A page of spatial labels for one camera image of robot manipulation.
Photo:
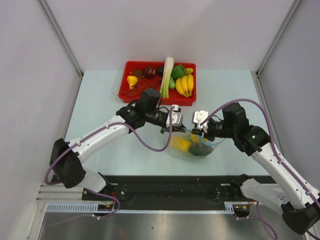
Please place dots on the white slotted cable duct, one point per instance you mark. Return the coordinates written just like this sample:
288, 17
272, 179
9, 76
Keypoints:
106, 208

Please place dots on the white toy radish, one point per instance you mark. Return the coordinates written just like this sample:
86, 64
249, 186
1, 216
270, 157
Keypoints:
167, 71

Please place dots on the green toy bell pepper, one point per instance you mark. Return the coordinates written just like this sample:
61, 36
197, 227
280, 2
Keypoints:
178, 71

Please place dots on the small purple toy plum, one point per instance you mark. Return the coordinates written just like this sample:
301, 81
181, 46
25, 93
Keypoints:
160, 70

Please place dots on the red toy lobster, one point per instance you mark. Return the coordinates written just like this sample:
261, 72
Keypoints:
141, 85

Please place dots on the dark purple toy onion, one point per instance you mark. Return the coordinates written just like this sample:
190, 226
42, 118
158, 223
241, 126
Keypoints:
149, 72

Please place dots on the clear zip top bag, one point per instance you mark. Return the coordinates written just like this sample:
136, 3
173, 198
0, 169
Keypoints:
187, 155

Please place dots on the red plastic tray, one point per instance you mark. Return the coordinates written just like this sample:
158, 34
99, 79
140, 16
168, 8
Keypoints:
174, 96

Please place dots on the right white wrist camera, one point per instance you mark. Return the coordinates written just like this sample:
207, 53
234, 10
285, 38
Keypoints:
199, 119

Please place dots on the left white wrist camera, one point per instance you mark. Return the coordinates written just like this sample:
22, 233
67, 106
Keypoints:
175, 118

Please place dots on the dark green toy avocado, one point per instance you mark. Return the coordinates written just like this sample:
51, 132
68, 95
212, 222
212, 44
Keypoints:
200, 150

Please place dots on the yellow toy mango slice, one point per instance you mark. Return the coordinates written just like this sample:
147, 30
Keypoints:
180, 144

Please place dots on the yellow toy lemon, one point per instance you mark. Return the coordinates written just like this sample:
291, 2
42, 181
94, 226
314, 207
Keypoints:
198, 139

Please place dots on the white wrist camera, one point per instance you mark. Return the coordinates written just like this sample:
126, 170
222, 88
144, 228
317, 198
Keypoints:
175, 118
199, 119

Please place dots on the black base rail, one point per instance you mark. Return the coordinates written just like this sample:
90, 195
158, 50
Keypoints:
183, 192

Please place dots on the yellow toy banana bunch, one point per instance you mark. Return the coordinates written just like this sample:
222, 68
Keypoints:
184, 85

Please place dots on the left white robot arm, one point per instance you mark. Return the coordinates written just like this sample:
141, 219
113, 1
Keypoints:
67, 157

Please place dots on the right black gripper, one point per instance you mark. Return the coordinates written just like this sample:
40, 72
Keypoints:
206, 135

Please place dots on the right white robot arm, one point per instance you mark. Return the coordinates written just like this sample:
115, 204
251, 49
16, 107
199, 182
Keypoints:
297, 201

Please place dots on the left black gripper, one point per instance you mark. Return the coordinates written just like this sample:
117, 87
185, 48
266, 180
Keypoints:
179, 128

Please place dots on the small toy cherry tomatoes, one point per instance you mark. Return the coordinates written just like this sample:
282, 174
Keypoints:
137, 73

